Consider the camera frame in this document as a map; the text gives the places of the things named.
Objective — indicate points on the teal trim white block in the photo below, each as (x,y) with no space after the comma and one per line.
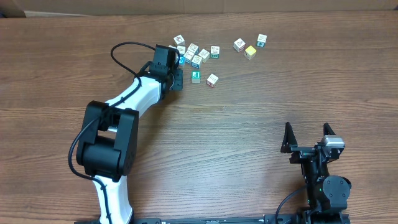
(261,40)

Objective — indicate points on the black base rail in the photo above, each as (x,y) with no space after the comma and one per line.
(265,219)

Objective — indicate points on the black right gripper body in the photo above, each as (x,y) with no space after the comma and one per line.
(301,154)

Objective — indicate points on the top row picture block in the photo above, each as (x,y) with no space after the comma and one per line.
(193,48)

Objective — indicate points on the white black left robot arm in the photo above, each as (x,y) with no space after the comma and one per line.
(105,149)

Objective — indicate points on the red trim white block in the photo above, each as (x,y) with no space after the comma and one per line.
(239,45)

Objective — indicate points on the turtle picture wooden block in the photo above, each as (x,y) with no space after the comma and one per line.
(204,54)

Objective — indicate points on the green letter wooden block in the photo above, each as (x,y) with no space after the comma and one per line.
(196,77)

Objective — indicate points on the cardboard sheet at back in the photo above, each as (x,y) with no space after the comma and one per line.
(41,8)

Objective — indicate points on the red picture far-left block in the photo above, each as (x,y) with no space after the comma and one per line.
(179,40)

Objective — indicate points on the yellow wooden block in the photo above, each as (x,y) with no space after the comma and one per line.
(250,52)

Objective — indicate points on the pretzel picture wooden block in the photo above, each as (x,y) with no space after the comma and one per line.
(196,61)

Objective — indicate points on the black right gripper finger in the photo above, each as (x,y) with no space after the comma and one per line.
(327,130)
(289,142)

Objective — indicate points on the green B wooden block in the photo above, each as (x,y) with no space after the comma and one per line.
(215,52)

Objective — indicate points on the sailboat picture wooden block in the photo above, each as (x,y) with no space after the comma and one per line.
(189,56)

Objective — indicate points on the red letter wooden block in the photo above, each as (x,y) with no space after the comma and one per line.
(212,80)

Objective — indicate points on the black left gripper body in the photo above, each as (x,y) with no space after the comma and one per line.
(176,74)

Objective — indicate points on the blue letter wooden block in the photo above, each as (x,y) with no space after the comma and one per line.
(182,50)

